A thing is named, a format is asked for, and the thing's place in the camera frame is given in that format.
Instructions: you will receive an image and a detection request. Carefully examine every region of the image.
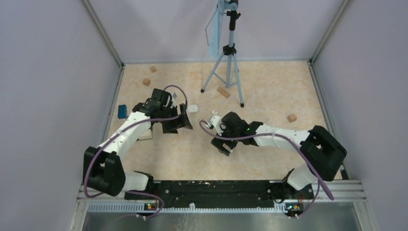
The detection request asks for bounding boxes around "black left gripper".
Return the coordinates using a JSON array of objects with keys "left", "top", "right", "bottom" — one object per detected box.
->
[{"left": 159, "top": 103, "right": 192, "bottom": 133}]

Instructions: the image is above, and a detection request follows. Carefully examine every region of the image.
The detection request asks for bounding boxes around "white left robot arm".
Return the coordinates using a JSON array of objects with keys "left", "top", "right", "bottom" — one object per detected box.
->
[{"left": 82, "top": 89, "right": 192, "bottom": 199}]

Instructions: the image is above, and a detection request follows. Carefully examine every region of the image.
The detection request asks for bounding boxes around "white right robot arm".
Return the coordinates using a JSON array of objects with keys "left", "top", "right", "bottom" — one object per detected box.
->
[{"left": 200, "top": 112, "right": 347, "bottom": 198}]

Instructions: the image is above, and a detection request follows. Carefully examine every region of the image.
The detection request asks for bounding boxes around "flat wooden block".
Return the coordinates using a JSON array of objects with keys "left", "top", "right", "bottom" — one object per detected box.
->
[{"left": 217, "top": 87, "right": 230, "bottom": 98}]

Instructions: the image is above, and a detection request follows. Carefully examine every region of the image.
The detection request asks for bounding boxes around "small wooden cube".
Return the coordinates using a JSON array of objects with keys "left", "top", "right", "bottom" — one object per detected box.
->
[
  {"left": 142, "top": 78, "right": 151, "bottom": 86},
  {"left": 150, "top": 65, "right": 157, "bottom": 73}
]

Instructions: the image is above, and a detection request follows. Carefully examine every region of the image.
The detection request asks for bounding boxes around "light blue tripod stand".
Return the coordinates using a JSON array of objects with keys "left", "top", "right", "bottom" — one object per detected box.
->
[{"left": 200, "top": 0, "right": 245, "bottom": 108}]

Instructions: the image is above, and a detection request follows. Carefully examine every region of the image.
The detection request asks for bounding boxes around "wooden cube block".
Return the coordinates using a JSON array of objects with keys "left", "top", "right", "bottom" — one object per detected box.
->
[{"left": 287, "top": 114, "right": 297, "bottom": 123}]

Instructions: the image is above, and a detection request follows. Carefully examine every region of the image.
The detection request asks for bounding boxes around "far small wooden cube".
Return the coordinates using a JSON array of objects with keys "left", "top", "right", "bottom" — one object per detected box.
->
[{"left": 150, "top": 65, "right": 157, "bottom": 73}]

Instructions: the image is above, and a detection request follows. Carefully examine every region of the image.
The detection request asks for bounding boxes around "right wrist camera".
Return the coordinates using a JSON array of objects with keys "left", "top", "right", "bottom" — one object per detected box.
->
[{"left": 207, "top": 115, "right": 223, "bottom": 134}]

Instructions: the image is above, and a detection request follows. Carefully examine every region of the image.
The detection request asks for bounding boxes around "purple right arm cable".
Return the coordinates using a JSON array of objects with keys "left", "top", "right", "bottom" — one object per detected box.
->
[{"left": 199, "top": 119, "right": 335, "bottom": 202}]

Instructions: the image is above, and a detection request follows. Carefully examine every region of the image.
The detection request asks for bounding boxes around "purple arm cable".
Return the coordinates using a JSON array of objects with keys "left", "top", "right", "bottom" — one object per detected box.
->
[
  {"left": 83, "top": 85, "right": 189, "bottom": 199},
  {"left": 199, "top": 119, "right": 335, "bottom": 202}
]

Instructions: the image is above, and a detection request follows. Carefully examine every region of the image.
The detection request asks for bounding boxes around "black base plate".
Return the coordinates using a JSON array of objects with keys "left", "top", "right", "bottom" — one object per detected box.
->
[{"left": 145, "top": 180, "right": 314, "bottom": 209}]

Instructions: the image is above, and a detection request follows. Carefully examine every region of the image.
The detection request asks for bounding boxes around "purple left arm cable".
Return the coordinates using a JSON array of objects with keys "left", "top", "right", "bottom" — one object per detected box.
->
[{"left": 83, "top": 85, "right": 189, "bottom": 199}]

